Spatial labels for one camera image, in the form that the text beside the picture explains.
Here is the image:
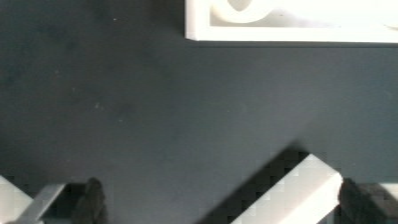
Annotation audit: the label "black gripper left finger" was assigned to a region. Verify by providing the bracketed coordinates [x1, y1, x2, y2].
[15, 178, 109, 224]

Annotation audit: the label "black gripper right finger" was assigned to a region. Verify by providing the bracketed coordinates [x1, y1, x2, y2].
[336, 179, 398, 224]

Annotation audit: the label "white square tabletop panel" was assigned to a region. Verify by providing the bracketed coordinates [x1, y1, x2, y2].
[185, 0, 398, 44]

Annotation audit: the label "white table leg with tag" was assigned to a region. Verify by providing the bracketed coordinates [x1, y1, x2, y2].
[232, 154, 344, 224]

